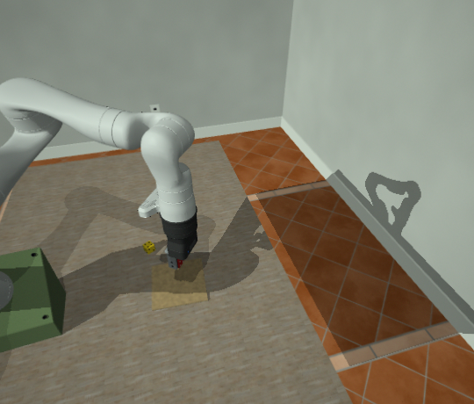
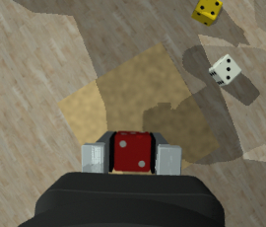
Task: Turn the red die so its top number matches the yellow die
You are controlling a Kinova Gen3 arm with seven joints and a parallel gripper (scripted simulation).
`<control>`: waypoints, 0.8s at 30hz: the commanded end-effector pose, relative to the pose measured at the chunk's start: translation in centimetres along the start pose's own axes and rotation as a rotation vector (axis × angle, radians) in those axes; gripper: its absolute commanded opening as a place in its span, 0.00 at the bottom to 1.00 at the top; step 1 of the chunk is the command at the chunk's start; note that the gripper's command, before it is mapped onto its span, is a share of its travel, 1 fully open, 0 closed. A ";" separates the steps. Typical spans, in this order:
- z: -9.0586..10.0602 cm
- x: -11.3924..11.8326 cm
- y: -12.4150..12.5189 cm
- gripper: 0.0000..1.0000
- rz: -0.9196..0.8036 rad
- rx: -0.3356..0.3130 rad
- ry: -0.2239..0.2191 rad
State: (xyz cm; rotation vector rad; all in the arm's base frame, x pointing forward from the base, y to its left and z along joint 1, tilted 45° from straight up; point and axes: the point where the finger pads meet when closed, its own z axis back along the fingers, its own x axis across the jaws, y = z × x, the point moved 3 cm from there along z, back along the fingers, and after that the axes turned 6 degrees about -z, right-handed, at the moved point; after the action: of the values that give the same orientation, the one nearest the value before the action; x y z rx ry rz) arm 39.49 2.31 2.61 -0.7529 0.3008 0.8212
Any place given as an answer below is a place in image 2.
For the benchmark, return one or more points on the yellow die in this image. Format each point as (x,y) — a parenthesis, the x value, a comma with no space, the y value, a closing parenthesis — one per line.
(207,11)

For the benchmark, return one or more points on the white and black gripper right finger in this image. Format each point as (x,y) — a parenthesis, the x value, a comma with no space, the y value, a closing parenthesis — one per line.
(169,156)

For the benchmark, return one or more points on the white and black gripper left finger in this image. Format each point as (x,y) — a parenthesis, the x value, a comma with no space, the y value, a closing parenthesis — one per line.
(98,157)

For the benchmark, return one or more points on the red die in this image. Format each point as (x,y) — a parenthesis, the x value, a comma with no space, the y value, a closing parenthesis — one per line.
(132,151)

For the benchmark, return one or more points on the white die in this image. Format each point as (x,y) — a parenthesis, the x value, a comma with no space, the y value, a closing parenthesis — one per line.
(224,70)

